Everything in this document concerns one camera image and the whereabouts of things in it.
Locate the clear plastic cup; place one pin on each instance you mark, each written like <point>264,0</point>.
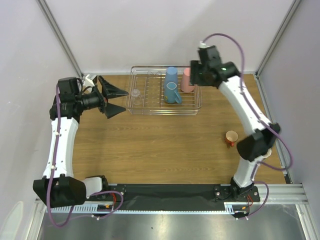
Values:
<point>136,97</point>

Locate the pink plastic cup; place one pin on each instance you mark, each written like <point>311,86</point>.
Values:
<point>185,81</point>

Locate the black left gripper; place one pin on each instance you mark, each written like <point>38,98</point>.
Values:
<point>111,110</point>

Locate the aluminium frame rail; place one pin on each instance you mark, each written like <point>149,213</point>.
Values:
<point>273,194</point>

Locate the red ceramic mug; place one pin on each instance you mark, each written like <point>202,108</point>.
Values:
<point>231,137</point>

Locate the light blue plastic cup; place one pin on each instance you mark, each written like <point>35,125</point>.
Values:
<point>171,75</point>

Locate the blue patterned cup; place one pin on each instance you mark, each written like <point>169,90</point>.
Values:
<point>171,94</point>

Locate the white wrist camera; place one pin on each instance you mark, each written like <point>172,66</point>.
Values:
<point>89,80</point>
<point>202,45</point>

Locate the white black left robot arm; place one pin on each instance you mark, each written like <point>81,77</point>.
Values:
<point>58,187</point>

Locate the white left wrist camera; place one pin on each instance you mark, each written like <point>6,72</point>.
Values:
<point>89,80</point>

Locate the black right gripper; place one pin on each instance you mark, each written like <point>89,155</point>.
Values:
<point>196,75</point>

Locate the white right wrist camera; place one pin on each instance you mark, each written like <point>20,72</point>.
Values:
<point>202,45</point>

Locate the dark blue paper cup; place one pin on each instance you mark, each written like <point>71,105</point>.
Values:
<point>268,154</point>

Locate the wire dish rack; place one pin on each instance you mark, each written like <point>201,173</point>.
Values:
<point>149,79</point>

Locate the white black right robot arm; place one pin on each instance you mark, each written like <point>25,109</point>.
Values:
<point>260,132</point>

